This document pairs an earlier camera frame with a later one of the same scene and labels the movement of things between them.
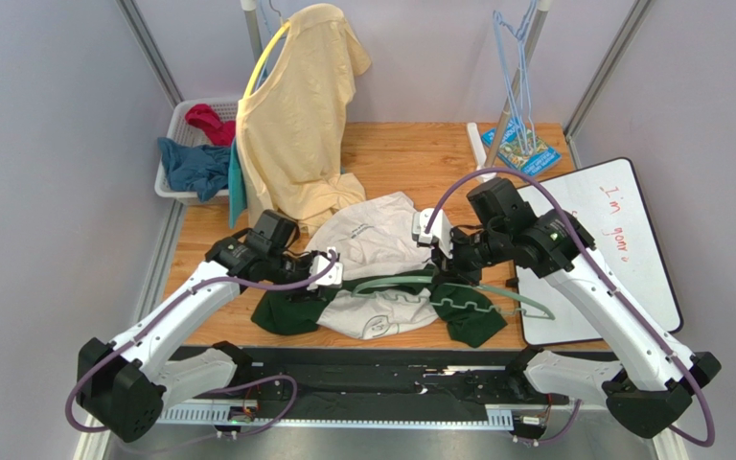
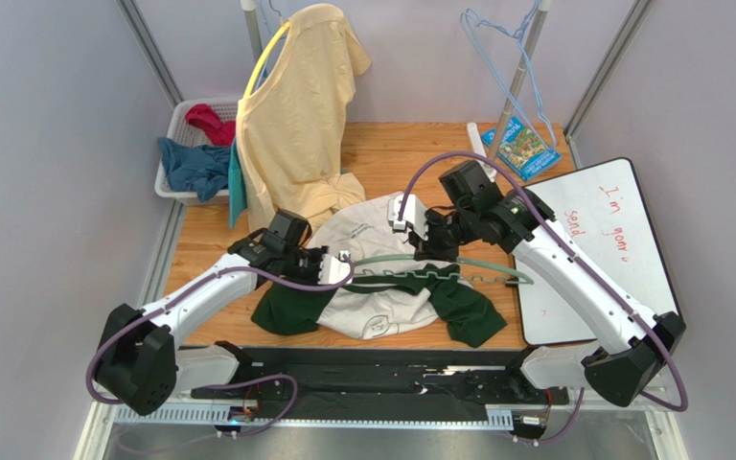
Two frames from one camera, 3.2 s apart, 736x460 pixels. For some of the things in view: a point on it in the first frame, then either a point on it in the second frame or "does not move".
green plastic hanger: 430,288 to 483,264
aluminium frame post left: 142,34 does not move
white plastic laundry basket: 186,132 does not move
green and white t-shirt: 368,278 does not move
